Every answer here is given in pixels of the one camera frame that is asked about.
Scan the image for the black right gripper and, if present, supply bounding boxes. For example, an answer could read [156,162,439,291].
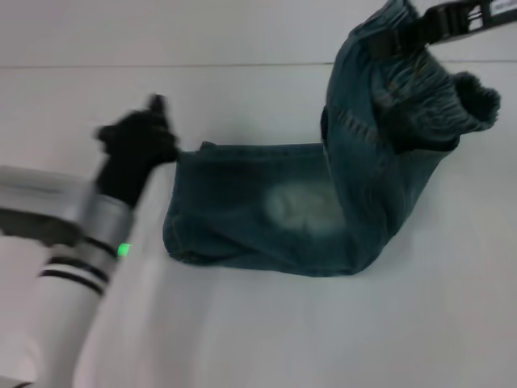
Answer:
[368,0,517,60]

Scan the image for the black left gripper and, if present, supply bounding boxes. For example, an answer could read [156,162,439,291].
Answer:
[95,95,181,207]

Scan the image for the blue denim shorts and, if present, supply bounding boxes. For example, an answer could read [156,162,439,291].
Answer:
[162,0,502,279]

